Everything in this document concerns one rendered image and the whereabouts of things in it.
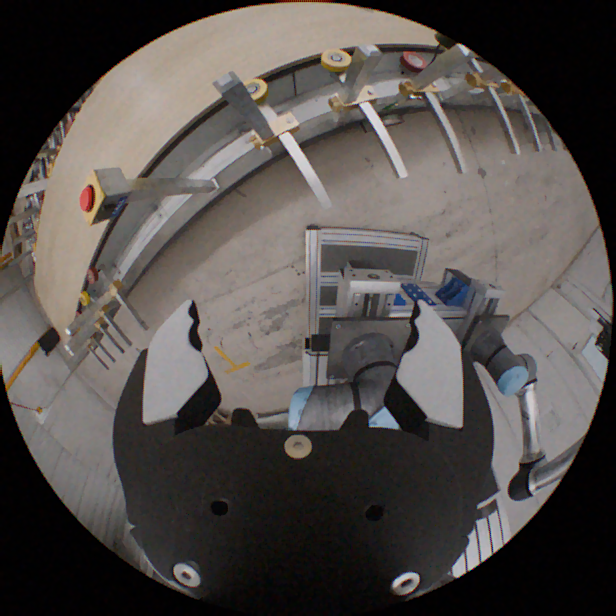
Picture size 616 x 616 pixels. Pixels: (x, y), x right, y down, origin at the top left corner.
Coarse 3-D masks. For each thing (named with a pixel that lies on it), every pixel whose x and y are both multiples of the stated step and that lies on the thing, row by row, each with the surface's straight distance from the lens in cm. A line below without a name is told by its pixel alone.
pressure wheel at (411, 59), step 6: (402, 54) 81; (408, 54) 82; (414, 54) 83; (402, 60) 80; (408, 60) 79; (414, 60) 81; (420, 60) 83; (408, 66) 79; (414, 66) 79; (420, 66) 80; (402, 72) 87
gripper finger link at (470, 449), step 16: (464, 352) 9; (464, 368) 8; (464, 384) 8; (480, 384) 8; (464, 400) 7; (480, 400) 8; (464, 416) 7; (480, 416) 7; (416, 432) 7; (432, 432) 6; (448, 432) 6; (464, 432) 7; (480, 432) 7; (448, 448) 6; (464, 448) 6; (480, 448) 7; (464, 464) 6; (480, 464) 7; (464, 480) 6; (480, 480) 7; (464, 496) 6; (480, 496) 6; (368, 512) 5; (464, 512) 6; (464, 528) 6
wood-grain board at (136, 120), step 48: (144, 48) 115; (192, 48) 89; (240, 48) 77; (288, 48) 73; (336, 48) 73; (432, 48) 98; (96, 96) 125; (144, 96) 88; (192, 96) 72; (96, 144) 104; (144, 144) 77; (48, 192) 160; (48, 240) 167; (96, 240) 101; (48, 288) 204
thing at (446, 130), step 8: (400, 64) 85; (408, 72) 83; (424, 96) 80; (432, 96) 81; (432, 104) 79; (432, 112) 80; (440, 112) 79; (440, 120) 78; (440, 128) 79; (448, 128) 78; (448, 136) 77; (448, 144) 78; (456, 144) 78; (456, 152) 77; (456, 160) 78; (464, 160) 79; (456, 168) 79; (464, 168) 78
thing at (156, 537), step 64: (192, 448) 5; (256, 448) 5; (320, 448) 5; (384, 448) 5; (192, 512) 5; (256, 512) 5; (320, 512) 4; (384, 512) 5; (448, 512) 5; (192, 576) 5; (256, 576) 5; (320, 576) 5; (384, 576) 5
